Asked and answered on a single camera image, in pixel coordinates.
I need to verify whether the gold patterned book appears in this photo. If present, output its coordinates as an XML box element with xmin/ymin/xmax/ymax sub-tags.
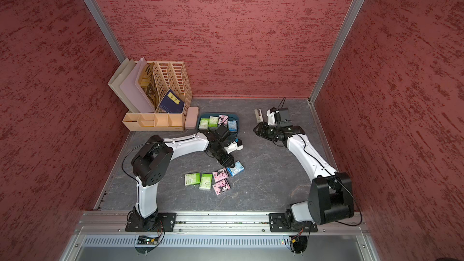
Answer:
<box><xmin>138</xmin><ymin>63</ymin><xmax>159</xmax><ymax>110</ymax></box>

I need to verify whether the pink tissue pack bottom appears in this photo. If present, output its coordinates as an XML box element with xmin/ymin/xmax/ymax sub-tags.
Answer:
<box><xmin>212</xmin><ymin>179</ymin><xmax>231</xmax><ymax>196</ymax></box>

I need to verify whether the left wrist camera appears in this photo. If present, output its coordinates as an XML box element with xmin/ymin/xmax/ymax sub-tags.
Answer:
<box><xmin>214</xmin><ymin>125</ymin><xmax>244</xmax><ymax>153</ymax></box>

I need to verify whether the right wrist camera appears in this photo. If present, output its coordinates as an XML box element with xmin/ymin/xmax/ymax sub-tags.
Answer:
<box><xmin>267</xmin><ymin>108</ymin><xmax>292</xmax><ymax>129</ymax></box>

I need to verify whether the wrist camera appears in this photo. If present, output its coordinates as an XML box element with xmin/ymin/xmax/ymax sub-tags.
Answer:
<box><xmin>267</xmin><ymin>108</ymin><xmax>292</xmax><ymax>129</ymax></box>
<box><xmin>214</xmin><ymin>125</ymin><xmax>244</xmax><ymax>153</ymax></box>

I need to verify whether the beige folder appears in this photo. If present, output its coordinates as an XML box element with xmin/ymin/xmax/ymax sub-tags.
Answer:
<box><xmin>108</xmin><ymin>57</ymin><xmax>140</xmax><ymax>114</ymax></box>

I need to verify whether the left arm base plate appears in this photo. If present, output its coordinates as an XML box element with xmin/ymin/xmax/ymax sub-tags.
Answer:
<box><xmin>125</xmin><ymin>210</ymin><xmax>177</xmax><ymax>233</ymax></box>

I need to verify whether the green tissue pack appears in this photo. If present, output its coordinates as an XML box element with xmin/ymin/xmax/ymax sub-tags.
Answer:
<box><xmin>199</xmin><ymin>174</ymin><xmax>213</xmax><ymax>190</ymax></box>
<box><xmin>208</xmin><ymin>116</ymin><xmax>219</xmax><ymax>129</ymax></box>
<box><xmin>198</xmin><ymin>118</ymin><xmax>209</xmax><ymax>130</ymax></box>
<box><xmin>184</xmin><ymin>173</ymin><xmax>201</xmax><ymax>186</ymax></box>

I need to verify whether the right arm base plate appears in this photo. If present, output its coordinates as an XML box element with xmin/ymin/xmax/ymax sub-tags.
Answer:
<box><xmin>268</xmin><ymin>211</ymin><xmax>318</xmax><ymax>233</ymax></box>

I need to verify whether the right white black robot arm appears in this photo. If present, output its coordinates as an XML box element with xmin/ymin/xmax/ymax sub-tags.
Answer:
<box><xmin>253</xmin><ymin>122</ymin><xmax>355</xmax><ymax>225</ymax></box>

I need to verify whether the blue tissue pack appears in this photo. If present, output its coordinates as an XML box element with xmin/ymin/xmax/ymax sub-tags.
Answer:
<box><xmin>227</xmin><ymin>161</ymin><xmax>244</xmax><ymax>177</ymax></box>
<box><xmin>228</xmin><ymin>120</ymin><xmax>238</xmax><ymax>133</ymax></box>

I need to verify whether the lilac folder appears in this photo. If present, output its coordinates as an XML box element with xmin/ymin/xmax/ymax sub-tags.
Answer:
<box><xmin>120</xmin><ymin>58</ymin><xmax>155</xmax><ymax>114</ymax></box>

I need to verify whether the dark blue booklet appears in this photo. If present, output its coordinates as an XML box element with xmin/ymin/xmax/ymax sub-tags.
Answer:
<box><xmin>158</xmin><ymin>89</ymin><xmax>185</xmax><ymax>114</ymax></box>

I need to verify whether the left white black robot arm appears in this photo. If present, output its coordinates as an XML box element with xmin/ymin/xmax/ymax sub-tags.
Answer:
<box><xmin>130</xmin><ymin>130</ymin><xmax>243</xmax><ymax>225</ymax></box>

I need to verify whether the aluminium front rail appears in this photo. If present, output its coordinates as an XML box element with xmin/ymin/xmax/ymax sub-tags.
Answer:
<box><xmin>75</xmin><ymin>210</ymin><xmax>370</xmax><ymax>236</ymax></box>

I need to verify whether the teal plastic storage box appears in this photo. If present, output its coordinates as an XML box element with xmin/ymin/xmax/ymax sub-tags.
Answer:
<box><xmin>196</xmin><ymin>112</ymin><xmax>239</xmax><ymax>133</ymax></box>

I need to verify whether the pink pencil case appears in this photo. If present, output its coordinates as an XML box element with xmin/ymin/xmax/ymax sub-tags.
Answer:
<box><xmin>184</xmin><ymin>106</ymin><xmax>199</xmax><ymax>130</ymax></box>

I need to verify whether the beige stapler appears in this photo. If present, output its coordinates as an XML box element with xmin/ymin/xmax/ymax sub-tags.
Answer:
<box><xmin>254</xmin><ymin>108</ymin><xmax>263</xmax><ymax>123</ymax></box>

